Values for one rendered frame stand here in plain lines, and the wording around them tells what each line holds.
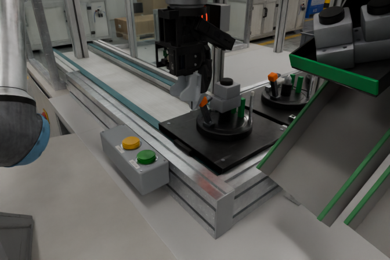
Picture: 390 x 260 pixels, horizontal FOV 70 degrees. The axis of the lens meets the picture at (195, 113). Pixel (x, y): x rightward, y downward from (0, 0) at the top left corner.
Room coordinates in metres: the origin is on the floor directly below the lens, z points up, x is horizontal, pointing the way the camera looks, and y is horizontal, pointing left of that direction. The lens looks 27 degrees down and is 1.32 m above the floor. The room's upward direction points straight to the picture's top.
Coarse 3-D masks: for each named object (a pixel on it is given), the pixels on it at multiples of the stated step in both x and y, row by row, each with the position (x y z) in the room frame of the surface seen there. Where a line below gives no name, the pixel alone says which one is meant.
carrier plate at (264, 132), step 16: (192, 112) 0.69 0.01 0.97; (160, 128) 0.62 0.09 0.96; (176, 128) 0.60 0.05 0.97; (192, 128) 0.60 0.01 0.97; (256, 128) 0.60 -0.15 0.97; (272, 128) 0.60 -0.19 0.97; (192, 144) 0.53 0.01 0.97; (208, 144) 0.53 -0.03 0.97; (224, 144) 0.53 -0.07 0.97; (240, 144) 0.53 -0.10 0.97; (256, 144) 0.53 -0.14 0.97; (272, 144) 0.54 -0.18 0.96; (208, 160) 0.47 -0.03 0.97; (224, 160) 0.46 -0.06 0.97; (240, 160) 0.47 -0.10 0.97
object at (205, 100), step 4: (204, 96) 0.56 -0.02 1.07; (208, 96) 0.57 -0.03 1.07; (204, 100) 0.55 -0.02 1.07; (208, 100) 0.56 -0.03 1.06; (200, 104) 0.55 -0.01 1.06; (204, 104) 0.55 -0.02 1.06; (200, 108) 0.56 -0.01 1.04; (204, 108) 0.56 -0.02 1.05; (204, 112) 0.56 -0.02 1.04; (208, 112) 0.56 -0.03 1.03; (204, 116) 0.56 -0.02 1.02; (208, 116) 0.56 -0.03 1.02; (204, 120) 0.57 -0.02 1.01; (208, 120) 0.56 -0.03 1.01
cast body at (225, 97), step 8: (224, 80) 0.60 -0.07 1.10; (232, 80) 0.60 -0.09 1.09; (216, 88) 0.60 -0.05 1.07; (224, 88) 0.58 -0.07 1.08; (232, 88) 0.59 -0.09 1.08; (216, 96) 0.60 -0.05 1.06; (224, 96) 0.58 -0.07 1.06; (232, 96) 0.59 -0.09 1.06; (240, 96) 0.61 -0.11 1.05; (216, 104) 0.58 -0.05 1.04; (224, 104) 0.57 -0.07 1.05; (232, 104) 0.59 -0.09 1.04; (240, 104) 0.61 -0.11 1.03; (224, 112) 0.57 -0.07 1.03
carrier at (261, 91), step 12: (288, 84) 0.76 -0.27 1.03; (300, 84) 0.77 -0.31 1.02; (264, 96) 0.75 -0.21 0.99; (288, 96) 0.75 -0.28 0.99; (300, 96) 0.75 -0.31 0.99; (264, 108) 0.71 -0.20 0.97; (276, 108) 0.71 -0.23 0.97; (288, 108) 0.70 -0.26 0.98; (300, 108) 0.70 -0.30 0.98; (276, 120) 0.64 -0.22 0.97; (288, 120) 0.64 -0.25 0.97
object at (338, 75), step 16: (352, 0) 0.45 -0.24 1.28; (368, 0) 0.47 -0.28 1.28; (352, 16) 0.46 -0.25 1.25; (304, 48) 0.41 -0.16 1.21; (304, 64) 0.38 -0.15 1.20; (320, 64) 0.35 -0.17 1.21; (368, 64) 0.35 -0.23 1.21; (384, 64) 0.34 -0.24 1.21; (336, 80) 0.34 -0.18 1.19; (352, 80) 0.31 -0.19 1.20; (368, 80) 0.30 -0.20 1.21; (384, 80) 0.30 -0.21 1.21
